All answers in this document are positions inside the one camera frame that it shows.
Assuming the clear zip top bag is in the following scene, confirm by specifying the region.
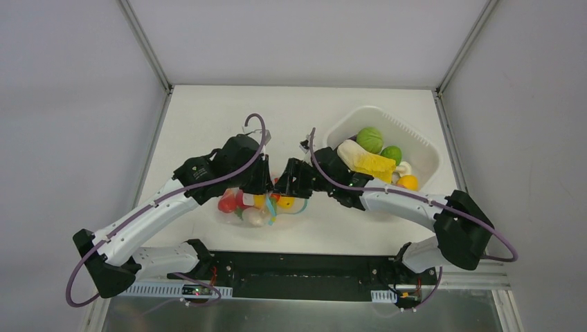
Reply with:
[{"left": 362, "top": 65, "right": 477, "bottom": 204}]
[{"left": 217, "top": 187, "right": 309, "bottom": 228}]

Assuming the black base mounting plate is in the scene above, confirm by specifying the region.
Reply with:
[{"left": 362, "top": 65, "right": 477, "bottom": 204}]
[{"left": 185, "top": 251, "right": 408, "bottom": 302}]

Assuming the white plastic basin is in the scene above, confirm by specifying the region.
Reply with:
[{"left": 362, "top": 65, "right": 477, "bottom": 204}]
[{"left": 323, "top": 106, "right": 442, "bottom": 190}]

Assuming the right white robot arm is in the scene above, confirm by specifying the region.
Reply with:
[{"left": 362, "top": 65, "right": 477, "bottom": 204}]
[{"left": 274, "top": 148, "right": 494, "bottom": 284}]

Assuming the round green cabbage toy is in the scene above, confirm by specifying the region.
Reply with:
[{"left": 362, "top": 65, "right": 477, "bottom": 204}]
[{"left": 356, "top": 127, "right": 383, "bottom": 154}]

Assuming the white mushroom toy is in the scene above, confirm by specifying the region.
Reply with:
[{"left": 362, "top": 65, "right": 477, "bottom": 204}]
[{"left": 392, "top": 160, "right": 413, "bottom": 183}]

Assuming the red apple toy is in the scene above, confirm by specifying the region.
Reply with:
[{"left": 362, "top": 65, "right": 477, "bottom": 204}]
[{"left": 217, "top": 189, "right": 237, "bottom": 214}]

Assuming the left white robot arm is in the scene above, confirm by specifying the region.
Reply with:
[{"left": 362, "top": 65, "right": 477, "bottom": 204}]
[{"left": 73, "top": 134, "right": 271, "bottom": 298}]

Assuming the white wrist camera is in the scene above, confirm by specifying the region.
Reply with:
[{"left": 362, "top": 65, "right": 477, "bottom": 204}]
[
  {"left": 300, "top": 138, "right": 314, "bottom": 154},
  {"left": 242, "top": 127, "right": 271, "bottom": 145}
]

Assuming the light green fruit toy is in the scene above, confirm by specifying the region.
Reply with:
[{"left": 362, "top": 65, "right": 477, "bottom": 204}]
[{"left": 380, "top": 145, "right": 403, "bottom": 165}]

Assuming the yellow orange mango toy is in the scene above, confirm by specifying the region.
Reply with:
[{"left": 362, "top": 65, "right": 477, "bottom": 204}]
[{"left": 253, "top": 194, "right": 266, "bottom": 210}]

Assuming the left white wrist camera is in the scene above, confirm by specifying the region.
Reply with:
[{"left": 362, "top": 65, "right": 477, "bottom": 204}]
[{"left": 242, "top": 127, "right": 271, "bottom": 145}]

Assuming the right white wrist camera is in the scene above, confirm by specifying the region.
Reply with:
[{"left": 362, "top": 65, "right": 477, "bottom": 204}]
[{"left": 300, "top": 138, "right": 314, "bottom": 154}]

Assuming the yellow napa cabbage toy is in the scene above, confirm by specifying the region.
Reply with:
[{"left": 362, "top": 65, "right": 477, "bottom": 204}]
[{"left": 336, "top": 140, "right": 396, "bottom": 183}]

